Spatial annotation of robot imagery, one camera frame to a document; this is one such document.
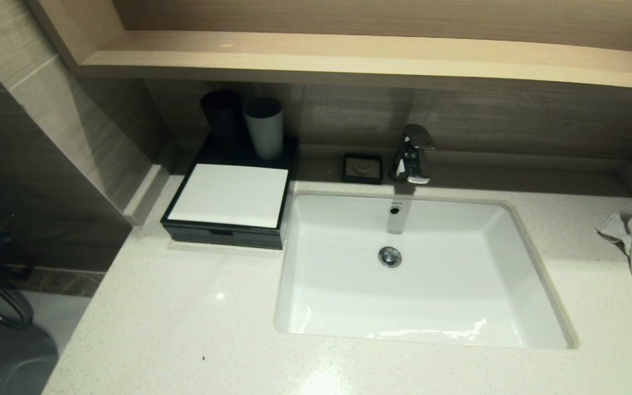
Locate chrome drain stopper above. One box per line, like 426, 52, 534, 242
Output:
378, 246, 403, 268

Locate black amenity box housing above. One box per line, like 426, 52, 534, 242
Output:
160, 134, 300, 250

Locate light wooden wall shelf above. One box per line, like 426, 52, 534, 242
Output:
77, 30, 632, 92

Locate black square soap dish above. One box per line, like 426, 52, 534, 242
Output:
342, 153, 384, 185

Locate chrome faucet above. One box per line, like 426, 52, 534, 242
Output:
390, 123, 437, 185

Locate white ceramic sink basin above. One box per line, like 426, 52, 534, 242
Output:
273, 189, 579, 351

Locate grey cylindrical cup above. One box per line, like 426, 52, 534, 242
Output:
242, 97, 285, 161

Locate black tray with white liner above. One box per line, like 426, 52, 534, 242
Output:
161, 222, 284, 251

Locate black cup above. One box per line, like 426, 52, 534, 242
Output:
200, 91, 245, 146

